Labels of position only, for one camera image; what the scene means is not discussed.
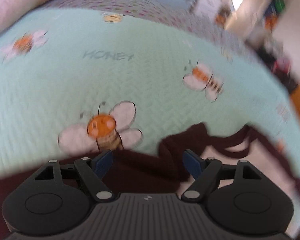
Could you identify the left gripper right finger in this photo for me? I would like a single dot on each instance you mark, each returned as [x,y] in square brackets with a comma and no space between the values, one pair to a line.
[205,173]

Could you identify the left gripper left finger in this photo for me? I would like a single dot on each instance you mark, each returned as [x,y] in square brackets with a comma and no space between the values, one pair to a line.
[91,173]

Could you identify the grey and maroon sweatshirt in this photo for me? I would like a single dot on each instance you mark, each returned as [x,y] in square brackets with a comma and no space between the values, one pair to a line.
[163,173]

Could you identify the teal bee-pattern bedspread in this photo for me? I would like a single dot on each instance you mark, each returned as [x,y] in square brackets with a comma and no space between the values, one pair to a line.
[59,67]

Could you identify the white room door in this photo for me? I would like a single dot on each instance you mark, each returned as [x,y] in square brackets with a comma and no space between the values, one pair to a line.
[245,18]

